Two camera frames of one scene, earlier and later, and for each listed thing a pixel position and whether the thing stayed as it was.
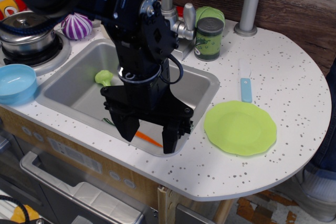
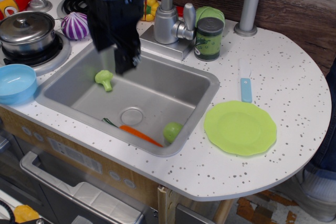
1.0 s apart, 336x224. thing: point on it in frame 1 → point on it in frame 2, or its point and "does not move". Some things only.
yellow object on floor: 18,216 does not move
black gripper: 147,97 → 115,11
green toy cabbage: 207,11 does not move
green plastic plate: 240,128 does not move
